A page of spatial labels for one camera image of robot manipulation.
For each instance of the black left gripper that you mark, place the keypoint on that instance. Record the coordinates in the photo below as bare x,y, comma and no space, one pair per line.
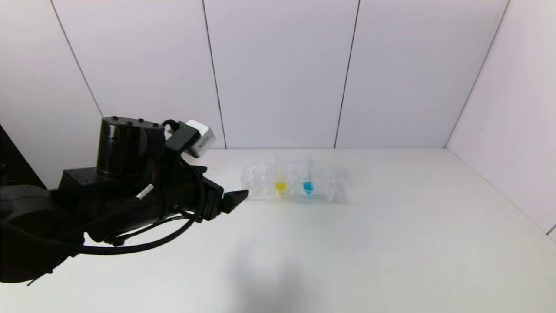
214,195

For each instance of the yellow pigment test tube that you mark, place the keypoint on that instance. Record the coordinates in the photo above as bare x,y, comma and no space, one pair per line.
280,186

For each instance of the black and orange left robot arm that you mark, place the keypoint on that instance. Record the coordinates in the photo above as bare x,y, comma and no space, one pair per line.
87,200

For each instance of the clear plastic test tube rack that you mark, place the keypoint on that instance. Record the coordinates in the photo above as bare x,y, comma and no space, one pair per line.
260,184

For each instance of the blue pigment test tube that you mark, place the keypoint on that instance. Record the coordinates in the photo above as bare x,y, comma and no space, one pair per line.
308,186

